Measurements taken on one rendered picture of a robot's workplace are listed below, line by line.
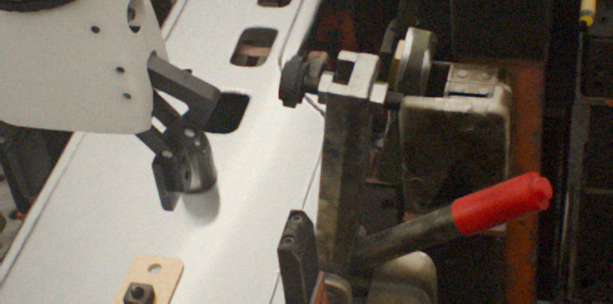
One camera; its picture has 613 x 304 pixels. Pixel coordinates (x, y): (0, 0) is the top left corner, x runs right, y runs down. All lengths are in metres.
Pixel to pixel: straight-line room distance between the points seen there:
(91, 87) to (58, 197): 0.27
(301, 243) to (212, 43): 0.48
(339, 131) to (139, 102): 0.11
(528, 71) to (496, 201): 0.24
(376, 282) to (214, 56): 0.34
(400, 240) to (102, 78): 0.20
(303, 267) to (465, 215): 0.13
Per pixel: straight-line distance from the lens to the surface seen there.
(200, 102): 0.67
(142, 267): 0.85
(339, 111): 0.64
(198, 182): 0.90
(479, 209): 0.68
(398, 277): 0.75
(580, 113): 1.41
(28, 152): 0.75
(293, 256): 0.58
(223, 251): 0.85
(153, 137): 0.69
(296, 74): 0.64
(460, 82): 0.86
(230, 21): 1.06
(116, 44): 0.64
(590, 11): 0.88
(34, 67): 0.67
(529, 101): 0.92
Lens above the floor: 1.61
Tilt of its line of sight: 41 degrees down
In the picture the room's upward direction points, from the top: 8 degrees counter-clockwise
